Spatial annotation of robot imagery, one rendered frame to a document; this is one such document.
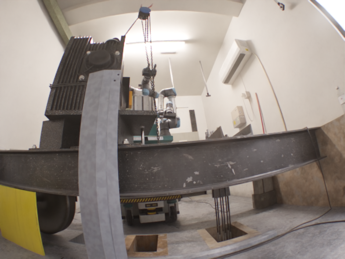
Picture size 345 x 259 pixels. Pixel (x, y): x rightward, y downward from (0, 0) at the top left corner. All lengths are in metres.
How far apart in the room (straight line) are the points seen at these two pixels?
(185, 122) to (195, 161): 3.64
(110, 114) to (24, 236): 0.99
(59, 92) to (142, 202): 1.24
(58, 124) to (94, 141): 0.42
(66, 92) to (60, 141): 0.32
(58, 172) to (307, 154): 1.68
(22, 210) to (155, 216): 1.21
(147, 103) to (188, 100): 2.64
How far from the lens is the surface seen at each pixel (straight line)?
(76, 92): 1.07
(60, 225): 1.40
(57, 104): 1.10
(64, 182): 0.99
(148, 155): 0.82
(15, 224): 1.28
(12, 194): 1.25
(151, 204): 1.65
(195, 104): 4.73
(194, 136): 4.10
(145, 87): 1.58
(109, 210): 0.69
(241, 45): 2.41
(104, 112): 0.76
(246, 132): 0.98
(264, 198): 1.88
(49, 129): 1.11
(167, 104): 1.69
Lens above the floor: 0.48
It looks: 18 degrees up
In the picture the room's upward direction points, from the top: 6 degrees counter-clockwise
